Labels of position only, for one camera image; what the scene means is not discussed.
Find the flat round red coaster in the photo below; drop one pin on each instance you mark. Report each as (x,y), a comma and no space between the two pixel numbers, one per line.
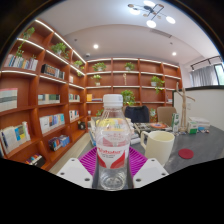
(185,153)

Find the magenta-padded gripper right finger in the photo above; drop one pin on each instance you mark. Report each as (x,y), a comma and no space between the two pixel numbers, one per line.
(150,171)

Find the multi-bulb ceiling lamp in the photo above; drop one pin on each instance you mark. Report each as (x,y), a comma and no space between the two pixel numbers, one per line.
(150,13)

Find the window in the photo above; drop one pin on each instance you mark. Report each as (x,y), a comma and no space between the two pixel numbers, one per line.
(220,74)

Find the small green-white box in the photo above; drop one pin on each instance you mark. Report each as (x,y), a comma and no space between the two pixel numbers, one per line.
(192,127)

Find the tall green-white carton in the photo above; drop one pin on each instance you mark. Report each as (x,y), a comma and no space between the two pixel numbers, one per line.
(175,122)

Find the cream ceramic mug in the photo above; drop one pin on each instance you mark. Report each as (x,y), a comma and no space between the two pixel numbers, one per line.
(159,144)

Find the clear plastic water bottle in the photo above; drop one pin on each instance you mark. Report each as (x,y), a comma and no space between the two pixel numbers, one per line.
(112,156)

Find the dark book with orange disc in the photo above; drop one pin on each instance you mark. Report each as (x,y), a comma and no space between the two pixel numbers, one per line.
(156,126)

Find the wooden shelf unit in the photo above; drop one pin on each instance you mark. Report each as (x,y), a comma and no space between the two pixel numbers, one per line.
(36,110)

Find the wooden artist mannequin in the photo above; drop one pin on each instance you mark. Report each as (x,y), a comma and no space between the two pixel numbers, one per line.
(183,106)

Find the grey curtain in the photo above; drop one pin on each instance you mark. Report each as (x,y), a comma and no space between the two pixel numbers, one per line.
(203,76)

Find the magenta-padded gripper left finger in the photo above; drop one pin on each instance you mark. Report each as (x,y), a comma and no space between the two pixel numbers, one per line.
(75,171)

